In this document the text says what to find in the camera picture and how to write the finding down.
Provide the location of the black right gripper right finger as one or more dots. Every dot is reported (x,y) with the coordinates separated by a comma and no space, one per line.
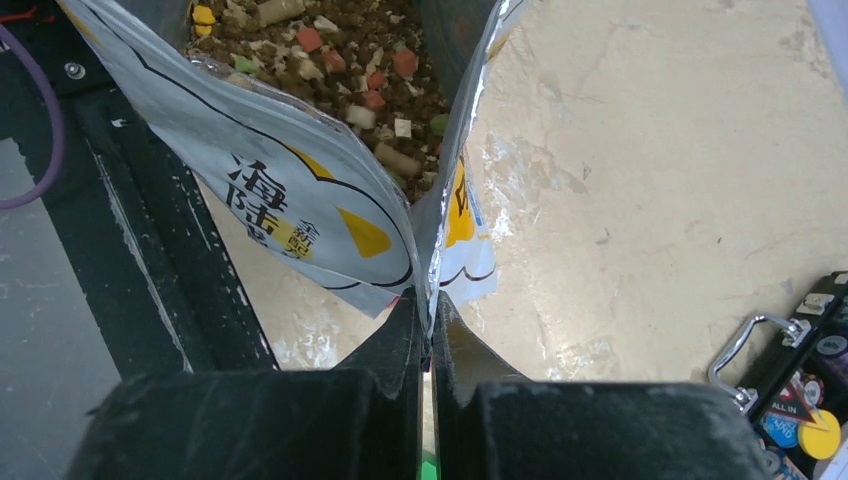
(492,422)

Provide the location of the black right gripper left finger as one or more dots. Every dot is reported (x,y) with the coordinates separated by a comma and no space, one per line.
(358,420)

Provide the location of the cat food bag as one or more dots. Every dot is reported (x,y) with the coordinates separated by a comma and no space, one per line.
(305,186)

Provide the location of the green blue toy blocks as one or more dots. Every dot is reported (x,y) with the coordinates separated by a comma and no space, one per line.
(428,469)

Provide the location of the black poker chip case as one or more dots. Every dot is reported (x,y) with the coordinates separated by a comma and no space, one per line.
(802,370)

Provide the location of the yellow round chip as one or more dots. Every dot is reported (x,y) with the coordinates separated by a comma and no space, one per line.
(821,439)

